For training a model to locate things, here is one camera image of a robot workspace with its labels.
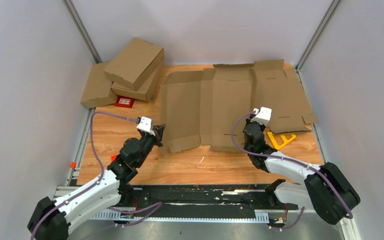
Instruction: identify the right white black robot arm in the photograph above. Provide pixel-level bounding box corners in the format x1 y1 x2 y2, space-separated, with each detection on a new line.
240 117 361 225

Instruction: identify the left aluminium corner post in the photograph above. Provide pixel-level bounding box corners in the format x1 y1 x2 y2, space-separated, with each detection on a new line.
62 0 102 64

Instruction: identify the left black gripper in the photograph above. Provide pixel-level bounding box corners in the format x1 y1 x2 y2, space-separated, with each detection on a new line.
136 124 167 168

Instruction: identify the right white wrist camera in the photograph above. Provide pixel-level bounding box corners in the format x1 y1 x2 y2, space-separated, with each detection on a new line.
251 107 272 121

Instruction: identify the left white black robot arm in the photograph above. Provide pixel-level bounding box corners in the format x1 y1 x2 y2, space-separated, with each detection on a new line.
27 124 166 240

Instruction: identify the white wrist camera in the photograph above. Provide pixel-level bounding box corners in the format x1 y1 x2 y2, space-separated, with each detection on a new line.
136 116 156 136
251 107 272 121

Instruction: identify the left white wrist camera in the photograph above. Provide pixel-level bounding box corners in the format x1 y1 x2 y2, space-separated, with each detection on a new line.
136 116 156 136

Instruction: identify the flat-lying folded cardboard box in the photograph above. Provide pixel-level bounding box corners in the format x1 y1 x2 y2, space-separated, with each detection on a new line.
80 61 118 109

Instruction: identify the aluminium corner post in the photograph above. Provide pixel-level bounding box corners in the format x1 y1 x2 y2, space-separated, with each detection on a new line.
62 0 102 64
295 0 342 71

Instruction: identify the right aluminium corner post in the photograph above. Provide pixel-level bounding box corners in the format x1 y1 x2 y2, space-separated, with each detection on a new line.
295 0 342 71

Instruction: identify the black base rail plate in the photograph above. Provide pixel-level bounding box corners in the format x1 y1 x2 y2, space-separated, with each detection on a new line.
114 183 298 220

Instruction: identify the flat cardboard sheet stack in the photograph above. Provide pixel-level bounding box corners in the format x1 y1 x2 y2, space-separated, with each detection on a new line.
250 59 317 134

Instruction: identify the yellow plastic triangle piece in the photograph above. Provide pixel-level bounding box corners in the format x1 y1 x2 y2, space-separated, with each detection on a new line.
266 131 297 150

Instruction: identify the red plastic tray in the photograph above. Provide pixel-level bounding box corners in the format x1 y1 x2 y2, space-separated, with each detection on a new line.
113 95 135 109

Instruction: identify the white slotted cable duct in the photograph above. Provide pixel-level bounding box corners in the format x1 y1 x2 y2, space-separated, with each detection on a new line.
89 211 270 223

